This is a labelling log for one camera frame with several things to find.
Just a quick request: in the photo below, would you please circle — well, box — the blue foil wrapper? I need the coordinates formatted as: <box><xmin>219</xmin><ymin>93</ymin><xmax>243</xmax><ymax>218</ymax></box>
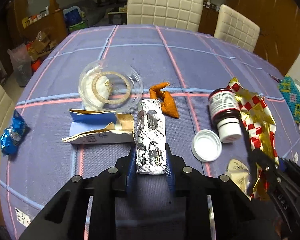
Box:
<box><xmin>0</xmin><ymin>110</ymin><xmax>29</xmax><ymax>156</ymax></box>

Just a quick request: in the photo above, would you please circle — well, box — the white tissue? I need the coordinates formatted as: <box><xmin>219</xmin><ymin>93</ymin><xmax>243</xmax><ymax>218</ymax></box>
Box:
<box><xmin>78</xmin><ymin>61</ymin><xmax>112</xmax><ymax>111</ymax></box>

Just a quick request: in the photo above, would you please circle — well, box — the orange peel piece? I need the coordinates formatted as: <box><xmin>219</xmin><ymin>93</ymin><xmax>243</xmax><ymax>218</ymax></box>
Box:
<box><xmin>149</xmin><ymin>82</ymin><xmax>179</xmax><ymax>119</ymax></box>

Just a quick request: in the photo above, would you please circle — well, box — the white bottle cap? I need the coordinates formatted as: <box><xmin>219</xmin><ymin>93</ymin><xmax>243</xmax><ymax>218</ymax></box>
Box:
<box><xmin>191</xmin><ymin>129</ymin><xmax>222</xmax><ymax>163</ymax></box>

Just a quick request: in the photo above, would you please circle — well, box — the green shopping bag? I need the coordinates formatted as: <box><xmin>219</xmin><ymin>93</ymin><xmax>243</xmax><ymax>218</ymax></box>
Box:
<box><xmin>68</xmin><ymin>21</ymin><xmax>88</xmax><ymax>33</ymax></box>

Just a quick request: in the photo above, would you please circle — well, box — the wooden door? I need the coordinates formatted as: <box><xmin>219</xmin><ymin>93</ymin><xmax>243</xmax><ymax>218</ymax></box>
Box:
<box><xmin>225</xmin><ymin>0</ymin><xmax>300</xmax><ymax>75</ymax></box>

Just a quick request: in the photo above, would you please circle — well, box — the wooden partition counter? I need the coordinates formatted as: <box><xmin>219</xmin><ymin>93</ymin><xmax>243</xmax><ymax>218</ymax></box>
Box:
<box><xmin>21</xmin><ymin>9</ymin><xmax>68</xmax><ymax>43</ymax></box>

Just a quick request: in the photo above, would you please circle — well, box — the coffee table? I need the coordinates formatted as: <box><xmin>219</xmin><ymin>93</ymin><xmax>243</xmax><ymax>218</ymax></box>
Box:
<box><xmin>107</xmin><ymin>5</ymin><xmax>127</xmax><ymax>25</ymax></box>

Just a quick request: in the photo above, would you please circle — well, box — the silver pill blister pack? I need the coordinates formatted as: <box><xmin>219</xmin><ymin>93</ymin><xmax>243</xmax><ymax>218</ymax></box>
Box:
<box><xmin>136</xmin><ymin>99</ymin><xmax>167</xmax><ymax>175</ymax></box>

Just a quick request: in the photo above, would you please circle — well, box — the cream chair far right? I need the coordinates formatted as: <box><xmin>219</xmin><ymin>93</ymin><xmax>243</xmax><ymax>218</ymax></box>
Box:
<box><xmin>213</xmin><ymin>4</ymin><xmax>260</xmax><ymax>52</ymax></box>

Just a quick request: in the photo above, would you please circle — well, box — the cardboard boxes pile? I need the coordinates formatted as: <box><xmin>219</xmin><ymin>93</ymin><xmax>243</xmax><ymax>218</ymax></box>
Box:
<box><xmin>26</xmin><ymin>31</ymin><xmax>57</xmax><ymax>62</ymax></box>

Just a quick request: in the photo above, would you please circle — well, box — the beaded tissue box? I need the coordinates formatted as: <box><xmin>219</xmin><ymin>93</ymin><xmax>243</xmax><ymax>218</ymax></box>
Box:
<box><xmin>278</xmin><ymin>75</ymin><xmax>300</xmax><ymax>124</ymax></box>

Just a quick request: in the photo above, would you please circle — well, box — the grey plastic bag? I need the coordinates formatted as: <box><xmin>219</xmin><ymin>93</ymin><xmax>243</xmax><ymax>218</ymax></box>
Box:
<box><xmin>8</xmin><ymin>44</ymin><xmax>33</xmax><ymax>87</ymax></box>

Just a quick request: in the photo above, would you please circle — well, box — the orange bucket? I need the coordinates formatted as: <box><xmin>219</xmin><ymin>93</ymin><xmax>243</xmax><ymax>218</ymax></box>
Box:
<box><xmin>31</xmin><ymin>59</ymin><xmax>42</xmax><ymax>72</ymax></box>

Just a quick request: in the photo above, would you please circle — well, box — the red gold checkered wrapper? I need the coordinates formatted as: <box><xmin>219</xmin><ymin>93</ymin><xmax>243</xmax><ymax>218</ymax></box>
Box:
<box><xmin>227</xmin><ymin>77</ymin><xmax>279</xmax><ymax>201</ymax></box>

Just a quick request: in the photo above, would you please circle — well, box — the cream chair far middle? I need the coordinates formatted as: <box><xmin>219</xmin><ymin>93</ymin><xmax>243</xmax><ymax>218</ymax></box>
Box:
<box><xmin>127</xmin><ymin>0</ymin><xmax>204</xmax><ymax>31</ymax></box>

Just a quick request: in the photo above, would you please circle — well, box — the brown medicine bottle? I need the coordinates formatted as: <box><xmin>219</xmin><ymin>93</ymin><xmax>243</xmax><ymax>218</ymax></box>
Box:
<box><xmin>208</xmin><ymin>88</ymin><xmax>242</xmax><ymax>144</ymax></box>

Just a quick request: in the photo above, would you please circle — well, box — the torn blue white carton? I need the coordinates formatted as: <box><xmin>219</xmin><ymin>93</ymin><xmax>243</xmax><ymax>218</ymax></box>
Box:
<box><xmin>62</xmin><ymin>109</ymin><xmax>134</xmax><ymax>144</ymax></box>

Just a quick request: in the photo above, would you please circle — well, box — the clear plastic round lid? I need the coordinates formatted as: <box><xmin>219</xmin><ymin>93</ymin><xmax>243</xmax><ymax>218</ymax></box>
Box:
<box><xmin>78</xmin><ymin>59</ymin><xmax>144</xmax><ymax>113</ymax></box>

